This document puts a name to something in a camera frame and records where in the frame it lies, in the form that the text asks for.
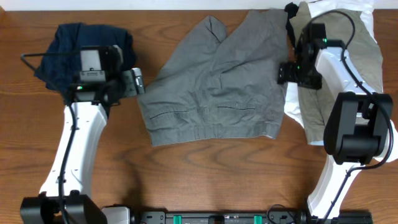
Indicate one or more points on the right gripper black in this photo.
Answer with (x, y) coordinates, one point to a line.
(286, 74)

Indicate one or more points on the grey shorts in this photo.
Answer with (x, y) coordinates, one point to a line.
(220, 85)

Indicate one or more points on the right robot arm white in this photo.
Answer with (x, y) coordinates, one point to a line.
(358, 128)

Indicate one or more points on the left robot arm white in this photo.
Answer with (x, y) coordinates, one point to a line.
(65, 196)

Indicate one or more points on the white garment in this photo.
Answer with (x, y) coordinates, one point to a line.
(364, 52)

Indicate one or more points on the navy blue folded garment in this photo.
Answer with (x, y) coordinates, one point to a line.
(60, 69)

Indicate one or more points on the khaki shorts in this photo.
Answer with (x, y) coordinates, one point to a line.
(334, 63)

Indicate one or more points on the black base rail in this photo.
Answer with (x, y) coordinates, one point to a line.
(236, 217)

